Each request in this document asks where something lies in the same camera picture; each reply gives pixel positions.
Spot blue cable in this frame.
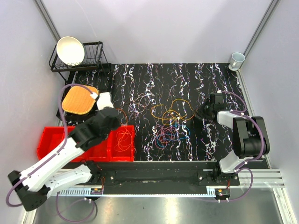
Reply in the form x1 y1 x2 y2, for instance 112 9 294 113
156 125 191 148

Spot pink cable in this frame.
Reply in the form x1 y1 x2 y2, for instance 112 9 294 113
155 126 182 147

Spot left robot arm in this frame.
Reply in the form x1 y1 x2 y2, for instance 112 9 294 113
6 107 120 211

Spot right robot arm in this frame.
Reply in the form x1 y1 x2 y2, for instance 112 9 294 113
195 91 270 185

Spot red bin right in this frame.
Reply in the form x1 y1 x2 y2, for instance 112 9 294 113
109 125 135 162

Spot orange woven tray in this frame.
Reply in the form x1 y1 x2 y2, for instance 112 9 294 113
62 85 99 115

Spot black patterned table mat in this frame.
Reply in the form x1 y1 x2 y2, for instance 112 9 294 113
63 63 264 162

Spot pale blue mug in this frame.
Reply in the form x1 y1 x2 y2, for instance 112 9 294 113
228 52 246 71

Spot red bin far left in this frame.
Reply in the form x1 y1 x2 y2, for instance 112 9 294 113
36 126 64 160

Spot white bowl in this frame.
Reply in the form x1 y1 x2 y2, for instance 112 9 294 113
56 36 85 66

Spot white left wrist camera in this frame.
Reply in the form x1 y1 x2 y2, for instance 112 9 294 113
96 92 114 110

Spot white purple cable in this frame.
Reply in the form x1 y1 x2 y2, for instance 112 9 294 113
128 92 155 115

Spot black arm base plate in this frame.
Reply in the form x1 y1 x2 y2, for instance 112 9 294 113
96 161 240 196

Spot black wire dish rack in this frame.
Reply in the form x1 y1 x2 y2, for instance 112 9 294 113
49 41 112 72

